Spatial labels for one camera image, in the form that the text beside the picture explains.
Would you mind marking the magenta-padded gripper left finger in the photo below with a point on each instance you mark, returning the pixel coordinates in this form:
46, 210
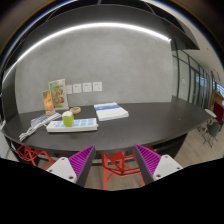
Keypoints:
63, 168

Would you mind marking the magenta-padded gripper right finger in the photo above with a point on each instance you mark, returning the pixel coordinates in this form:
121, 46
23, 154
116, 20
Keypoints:
166, 165

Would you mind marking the green and white charger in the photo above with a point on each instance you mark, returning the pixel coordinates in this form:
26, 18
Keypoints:
68, 119

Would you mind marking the white power strip blue sockets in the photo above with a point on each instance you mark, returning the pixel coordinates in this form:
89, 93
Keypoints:
85, 125

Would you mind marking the grey printed brochure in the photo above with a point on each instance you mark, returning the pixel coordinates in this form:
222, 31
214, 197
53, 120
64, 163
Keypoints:
40, 119

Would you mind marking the beige tape roll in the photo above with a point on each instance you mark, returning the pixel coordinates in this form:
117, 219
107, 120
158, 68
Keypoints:
75, 110

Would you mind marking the dark chair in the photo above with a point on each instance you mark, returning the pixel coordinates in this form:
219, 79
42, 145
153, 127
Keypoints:
214, 129

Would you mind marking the small orange menu sign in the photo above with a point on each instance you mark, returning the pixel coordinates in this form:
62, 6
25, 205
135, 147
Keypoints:
48, 101

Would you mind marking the round white table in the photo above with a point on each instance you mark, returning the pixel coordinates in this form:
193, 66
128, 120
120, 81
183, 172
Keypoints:
210, 112

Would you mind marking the large green menu sign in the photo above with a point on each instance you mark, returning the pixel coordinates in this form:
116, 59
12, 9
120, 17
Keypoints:
59, 95

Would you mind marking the white and blue book stack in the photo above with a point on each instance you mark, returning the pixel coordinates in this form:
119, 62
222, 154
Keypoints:
111, 112

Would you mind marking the black-framed glass partition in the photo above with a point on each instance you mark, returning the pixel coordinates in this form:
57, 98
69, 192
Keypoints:
184, 80

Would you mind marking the curved ceiling light strip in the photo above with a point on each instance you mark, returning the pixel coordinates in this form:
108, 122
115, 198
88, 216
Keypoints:
90, 26

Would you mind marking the white wall socket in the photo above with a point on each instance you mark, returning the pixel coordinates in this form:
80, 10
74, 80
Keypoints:
77, 88
69, 89
97, 86
87, 87

